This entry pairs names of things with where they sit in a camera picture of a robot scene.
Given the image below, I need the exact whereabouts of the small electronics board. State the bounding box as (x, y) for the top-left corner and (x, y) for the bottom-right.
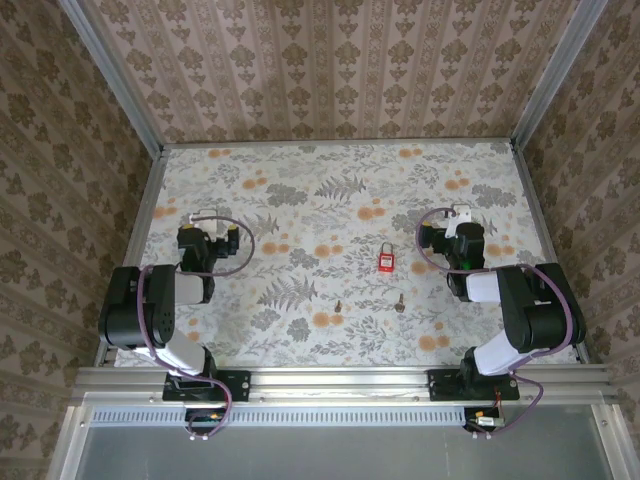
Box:
(184, 407), (227, 434)
(463, 407), (506, 434)

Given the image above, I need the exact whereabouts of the grey metal panel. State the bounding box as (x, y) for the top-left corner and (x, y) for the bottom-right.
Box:
(74, 424), (616, 480)

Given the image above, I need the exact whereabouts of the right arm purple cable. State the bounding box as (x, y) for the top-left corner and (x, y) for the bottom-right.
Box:
(416, 207), (574, 441)

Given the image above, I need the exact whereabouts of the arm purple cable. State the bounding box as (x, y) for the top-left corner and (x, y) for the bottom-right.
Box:
(137, 214), (256, 441)
(416, 207), (574, 441)

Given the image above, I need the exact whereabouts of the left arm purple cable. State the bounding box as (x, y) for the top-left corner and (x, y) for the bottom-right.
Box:
(137, 214), (256, 441)

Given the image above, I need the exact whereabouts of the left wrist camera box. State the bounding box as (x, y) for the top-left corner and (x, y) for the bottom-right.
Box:
(188, 210), (222, 242)

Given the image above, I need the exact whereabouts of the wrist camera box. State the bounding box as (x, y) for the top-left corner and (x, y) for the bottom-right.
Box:
(188, 210), (222, 242)
(443, 203), (474, 239)

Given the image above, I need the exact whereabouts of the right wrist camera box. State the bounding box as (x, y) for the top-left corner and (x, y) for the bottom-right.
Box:
(443, 203), (474, 239)

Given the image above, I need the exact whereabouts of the aluminium table side rail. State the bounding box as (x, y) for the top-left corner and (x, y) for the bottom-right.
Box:
(94, 147), (169, 369)
(509, 142), (591, 364)

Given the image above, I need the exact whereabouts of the aluminium table end rail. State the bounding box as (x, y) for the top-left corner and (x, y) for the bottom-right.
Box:
(162, 139), (516, 150)

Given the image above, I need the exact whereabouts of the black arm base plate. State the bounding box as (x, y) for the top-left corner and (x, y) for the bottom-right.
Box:
(162, 369), (252, 403)
(427, 369), (521, 402)

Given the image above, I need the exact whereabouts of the long aluminium mounting rail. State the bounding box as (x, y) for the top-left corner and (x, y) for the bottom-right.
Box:
(69, 365), (619, 406)

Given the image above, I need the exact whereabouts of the aluminium frame post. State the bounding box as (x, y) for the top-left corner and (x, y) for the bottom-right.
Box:
(58, 0), (166, 154)
(510, 0), (611, 149)

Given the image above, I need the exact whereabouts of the slotted grey cable duct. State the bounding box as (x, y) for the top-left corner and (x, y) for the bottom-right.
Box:
(91, 405), (471, 427)

